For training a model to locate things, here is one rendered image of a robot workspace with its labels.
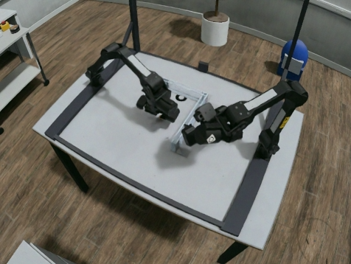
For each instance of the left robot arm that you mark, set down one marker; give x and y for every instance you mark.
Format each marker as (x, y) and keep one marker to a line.
(241, 114)

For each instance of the black metal camera frame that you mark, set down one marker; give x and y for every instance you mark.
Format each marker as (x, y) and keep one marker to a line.
(133, 26)

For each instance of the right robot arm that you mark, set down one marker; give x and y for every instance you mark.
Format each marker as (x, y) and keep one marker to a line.
(150, 81)

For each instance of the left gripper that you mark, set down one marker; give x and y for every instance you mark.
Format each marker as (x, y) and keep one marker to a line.
(189, 130)

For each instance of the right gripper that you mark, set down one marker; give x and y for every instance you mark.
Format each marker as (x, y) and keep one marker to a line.
(152, 109)

